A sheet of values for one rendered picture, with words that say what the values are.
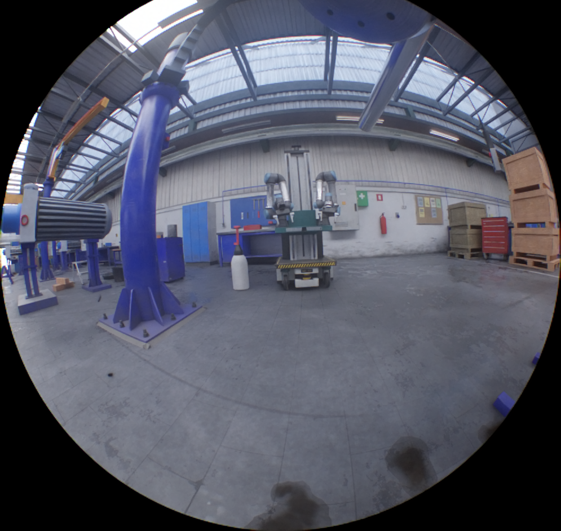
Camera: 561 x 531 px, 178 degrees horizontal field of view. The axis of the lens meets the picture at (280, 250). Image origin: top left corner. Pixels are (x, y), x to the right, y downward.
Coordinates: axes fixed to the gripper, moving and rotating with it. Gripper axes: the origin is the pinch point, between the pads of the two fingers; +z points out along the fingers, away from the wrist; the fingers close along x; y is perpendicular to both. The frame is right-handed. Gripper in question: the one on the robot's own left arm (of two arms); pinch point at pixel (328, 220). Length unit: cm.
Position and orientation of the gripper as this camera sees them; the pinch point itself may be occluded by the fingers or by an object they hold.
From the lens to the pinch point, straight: 173.7
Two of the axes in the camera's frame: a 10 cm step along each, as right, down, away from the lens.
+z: -1.4, 9.4, -3.2
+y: -1.3, -3.4, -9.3
